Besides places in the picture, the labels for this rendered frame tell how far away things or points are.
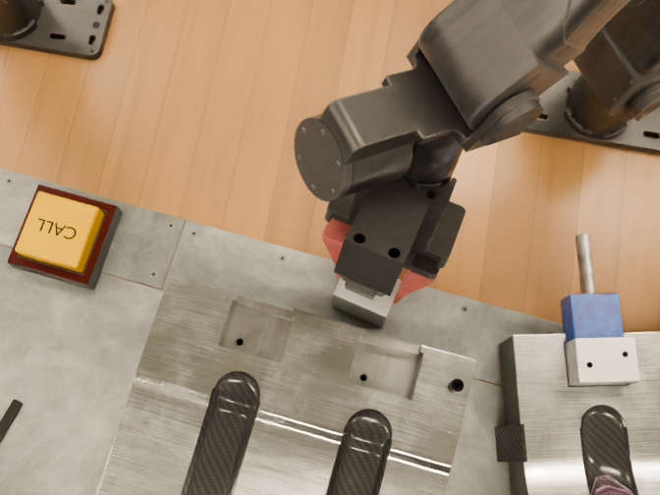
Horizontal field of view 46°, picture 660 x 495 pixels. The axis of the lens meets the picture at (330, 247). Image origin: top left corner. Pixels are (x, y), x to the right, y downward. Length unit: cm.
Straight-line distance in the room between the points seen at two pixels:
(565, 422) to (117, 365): 40
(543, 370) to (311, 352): 20
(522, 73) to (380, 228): 14
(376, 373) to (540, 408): 14
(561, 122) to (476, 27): 33
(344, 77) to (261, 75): 8
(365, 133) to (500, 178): 32
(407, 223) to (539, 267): 25
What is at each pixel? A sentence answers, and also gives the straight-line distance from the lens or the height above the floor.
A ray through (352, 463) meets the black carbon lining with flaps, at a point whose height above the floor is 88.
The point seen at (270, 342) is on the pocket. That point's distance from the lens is 67.
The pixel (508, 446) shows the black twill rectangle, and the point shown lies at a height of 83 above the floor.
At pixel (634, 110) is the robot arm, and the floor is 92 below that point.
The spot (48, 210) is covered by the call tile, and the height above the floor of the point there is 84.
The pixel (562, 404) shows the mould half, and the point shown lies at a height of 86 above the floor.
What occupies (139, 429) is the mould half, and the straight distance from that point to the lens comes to 65.
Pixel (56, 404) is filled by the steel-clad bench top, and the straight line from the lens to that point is 76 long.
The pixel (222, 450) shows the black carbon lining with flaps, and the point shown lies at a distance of 65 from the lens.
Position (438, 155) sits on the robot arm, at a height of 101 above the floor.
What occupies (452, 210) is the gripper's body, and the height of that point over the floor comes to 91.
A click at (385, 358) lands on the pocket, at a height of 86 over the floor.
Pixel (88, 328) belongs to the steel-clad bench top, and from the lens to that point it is 76.
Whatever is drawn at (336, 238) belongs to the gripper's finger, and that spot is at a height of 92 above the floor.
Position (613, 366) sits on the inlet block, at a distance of 69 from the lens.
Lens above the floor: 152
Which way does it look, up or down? 75 degrees down
